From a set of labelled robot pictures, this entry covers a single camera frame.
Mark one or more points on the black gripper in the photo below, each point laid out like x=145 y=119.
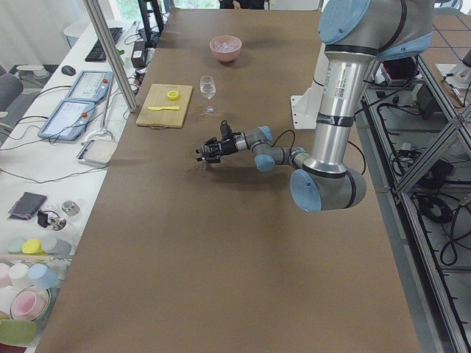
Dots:
x=227 y=147

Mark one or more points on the clear ice cubes pile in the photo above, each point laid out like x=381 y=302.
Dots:
x=225 y=47

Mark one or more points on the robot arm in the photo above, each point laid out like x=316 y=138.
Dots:
x=354 y=33

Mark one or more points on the clear wine glass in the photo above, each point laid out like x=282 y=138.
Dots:
x=207 y=88

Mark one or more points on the yellow plastic knife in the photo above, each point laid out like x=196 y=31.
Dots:
x=167 y=108

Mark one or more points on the bamboo cutting board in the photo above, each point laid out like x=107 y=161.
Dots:
x=157 y=97

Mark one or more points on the yellow lemon slice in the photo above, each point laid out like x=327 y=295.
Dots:
x=173 y=95

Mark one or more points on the pink bowl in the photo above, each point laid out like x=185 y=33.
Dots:
x=226 y=57

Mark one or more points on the metal rod tool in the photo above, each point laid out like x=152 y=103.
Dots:
x=102 y=131

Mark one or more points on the white tray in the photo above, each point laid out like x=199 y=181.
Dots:
x=96 y=153

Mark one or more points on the black power adapter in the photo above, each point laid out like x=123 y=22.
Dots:
x=139 y=54

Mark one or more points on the upper teach pendant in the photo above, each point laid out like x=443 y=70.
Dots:
x=90 y=86

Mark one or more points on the teach pendant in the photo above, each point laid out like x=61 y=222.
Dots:
x=68 y=120
x=90 y=86

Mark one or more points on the lower teach pendant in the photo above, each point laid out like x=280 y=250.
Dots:
x=68 y=120

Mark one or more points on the steel cup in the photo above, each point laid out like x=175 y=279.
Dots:
x=70 y=208

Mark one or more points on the black computer mouse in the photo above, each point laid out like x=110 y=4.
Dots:
x=68 y=70

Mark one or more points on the grey cup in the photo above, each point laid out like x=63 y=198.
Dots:
x=56 y=247

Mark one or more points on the grey cloth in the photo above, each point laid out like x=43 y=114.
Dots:
x=27 y=206

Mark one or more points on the yellow cup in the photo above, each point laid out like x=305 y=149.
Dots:
x=33 y=247

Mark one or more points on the blue cup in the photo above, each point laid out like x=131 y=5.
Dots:
x=42 y=276

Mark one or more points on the pale green cup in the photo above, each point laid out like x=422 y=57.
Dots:
x=15 y=246

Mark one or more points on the white cup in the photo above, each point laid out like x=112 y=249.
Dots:
x=19 y=275

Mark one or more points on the pink cup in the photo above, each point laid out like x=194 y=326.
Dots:
x=29 y=305

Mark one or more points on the green bowl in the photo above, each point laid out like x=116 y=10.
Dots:
x=18 y=332

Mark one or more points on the aluminium frame post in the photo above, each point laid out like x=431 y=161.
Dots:
x=103 y=33

